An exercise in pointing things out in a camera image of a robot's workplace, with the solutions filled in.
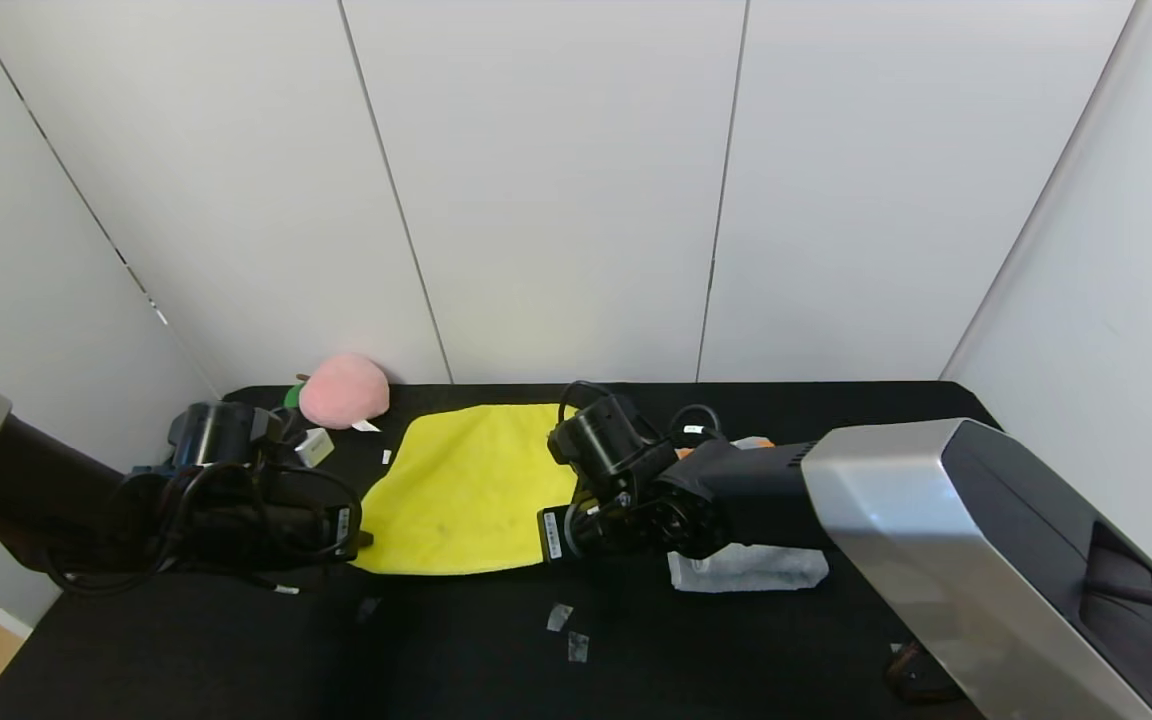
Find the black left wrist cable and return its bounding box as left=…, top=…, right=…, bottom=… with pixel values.
left=41, top=455, right=367, bottom=598

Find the black right arm shell cable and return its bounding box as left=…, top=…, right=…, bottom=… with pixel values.
left=1084, top=578, right=1152, bottom=701

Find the yellow microfibre towel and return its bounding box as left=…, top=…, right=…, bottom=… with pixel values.
left=351, top=402, right=589, bottom=577

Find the pink plush peach toy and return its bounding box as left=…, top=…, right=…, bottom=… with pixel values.
left=284, top=352, right=392, bottom=434

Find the grey towel with orange stripes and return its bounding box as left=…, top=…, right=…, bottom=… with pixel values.
left=666, top=436, right=830, bottom=594

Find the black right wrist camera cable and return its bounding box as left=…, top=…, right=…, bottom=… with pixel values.
left=556, top=380, right=723, bottom=447

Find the black fabric table cover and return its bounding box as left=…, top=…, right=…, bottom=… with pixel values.
left=0, top=380, right=1152, bottom=720

